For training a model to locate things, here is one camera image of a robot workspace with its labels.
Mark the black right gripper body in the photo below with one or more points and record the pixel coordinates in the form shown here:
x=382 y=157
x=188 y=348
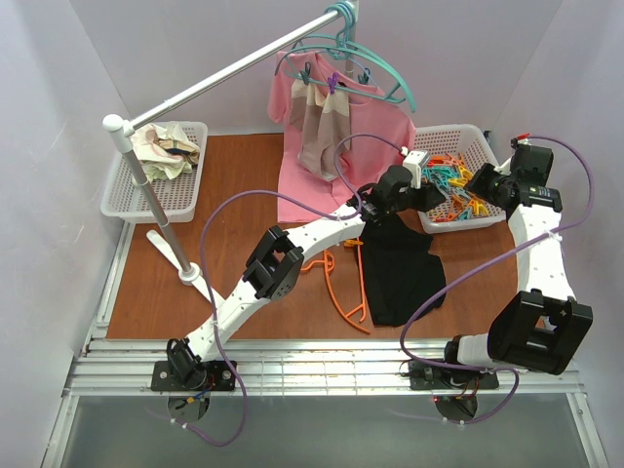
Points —
x=479 y=178

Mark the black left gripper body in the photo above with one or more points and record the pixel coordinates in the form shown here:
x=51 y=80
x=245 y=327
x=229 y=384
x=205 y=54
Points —
x=428 y=198

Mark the orange clothespin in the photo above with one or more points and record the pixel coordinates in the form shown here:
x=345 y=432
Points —
x=352 y=243

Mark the black underwear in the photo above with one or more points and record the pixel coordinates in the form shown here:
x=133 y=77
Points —
x=399 y=272

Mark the orange plastic hanger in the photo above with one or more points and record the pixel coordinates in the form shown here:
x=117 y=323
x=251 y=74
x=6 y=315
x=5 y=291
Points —
x=341 y=271

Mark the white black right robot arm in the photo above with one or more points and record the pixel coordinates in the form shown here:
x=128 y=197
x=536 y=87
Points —
x=543 y=325

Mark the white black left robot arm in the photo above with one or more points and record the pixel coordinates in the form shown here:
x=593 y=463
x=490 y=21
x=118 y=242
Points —
x=274 y=265

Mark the beige brown underwear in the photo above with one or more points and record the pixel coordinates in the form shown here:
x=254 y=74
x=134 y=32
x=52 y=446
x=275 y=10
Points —
x=324 y=121

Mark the teal clip hanger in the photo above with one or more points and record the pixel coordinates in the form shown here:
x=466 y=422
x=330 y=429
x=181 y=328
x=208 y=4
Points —
x=312 y=73

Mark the teal plastic hanger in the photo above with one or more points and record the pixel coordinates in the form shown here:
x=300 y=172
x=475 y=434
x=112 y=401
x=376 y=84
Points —
x=401 y=91

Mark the pile of colourful clothespins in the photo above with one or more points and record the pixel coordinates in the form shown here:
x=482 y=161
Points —
x=449 y=174

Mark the white clothespin basket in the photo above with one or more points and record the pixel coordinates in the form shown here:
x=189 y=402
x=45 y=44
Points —
x=471 y=142

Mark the pink t-shirt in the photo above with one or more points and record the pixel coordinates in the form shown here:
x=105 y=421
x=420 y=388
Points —
x=379 y=129

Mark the purple clothespin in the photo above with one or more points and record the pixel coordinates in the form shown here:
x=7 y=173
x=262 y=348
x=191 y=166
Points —
x=332 y=82

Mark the white metal clothes rack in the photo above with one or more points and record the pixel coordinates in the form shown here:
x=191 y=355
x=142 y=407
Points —
x=120 y=130

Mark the pile of light clothes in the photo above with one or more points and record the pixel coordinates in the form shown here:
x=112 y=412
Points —
x=165 y=152

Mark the white clothes basket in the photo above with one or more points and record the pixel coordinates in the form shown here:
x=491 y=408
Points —
x=178 y=197

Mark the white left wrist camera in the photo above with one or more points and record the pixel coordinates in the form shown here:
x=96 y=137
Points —
x=415 y=161

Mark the aluminium rail frame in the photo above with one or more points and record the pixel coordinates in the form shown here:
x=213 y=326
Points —
x=314 y=403

